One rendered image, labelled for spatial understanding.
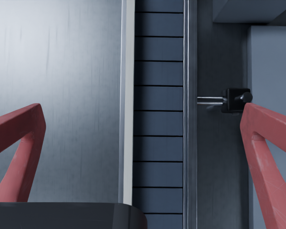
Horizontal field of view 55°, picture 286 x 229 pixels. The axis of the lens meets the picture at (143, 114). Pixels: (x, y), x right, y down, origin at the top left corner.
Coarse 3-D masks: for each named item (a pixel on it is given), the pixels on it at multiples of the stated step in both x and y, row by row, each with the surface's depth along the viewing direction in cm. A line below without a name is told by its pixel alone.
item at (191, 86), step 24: (192, 0) 35; (192, 24) 34; (192, 48) 34; (192, 72) 34; (192, 96) 34; (192, 120) 34; (192, 144) 34; (192, 168) 33; (192, 192) 33; (192, 216) 33
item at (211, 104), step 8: (232, 88) 33; (240, 88) 33; (200, 96) 34; (208, 96) 34; (216, 96) 34; (224, 96) 34; (232, 96) 33; (240, 96) 31; (248, 96) 31; (200, 104) 34; (208, 104) 34; (216, 104) 34; (224, 104) 34; (232, 104) 33; (240, 104) 33; (224, 112) 35; (232, 112) 34; (240, 112) 34
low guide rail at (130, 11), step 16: (128, 0) 39; (128, 16) 39; (128, 32) 39; (128, 48) 39; (128, 64) 39; (128, 80) 39; (128, 96) 38; (128, 112) 38; (128, 128) 38; (128, 144) 38; (128, 160) 38; (128, 176) 38; (128, 192) 38
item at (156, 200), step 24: (144, 0) 43; (168, 0) 43; (144, 24) 43; (168, 24) 43; (144, 48) 42; (168, 48) 43; (144, 72) 42; (168, 72) 42; (144, 96) 42; (168, 96) 42; (144, 120) 42; (168, 120) 42; (144, 144) 42; (168, 144) 42; (144, 168) 41; (168, 168) 41; (144, 192) 41; (168, 192) 41; (168, 216) 41
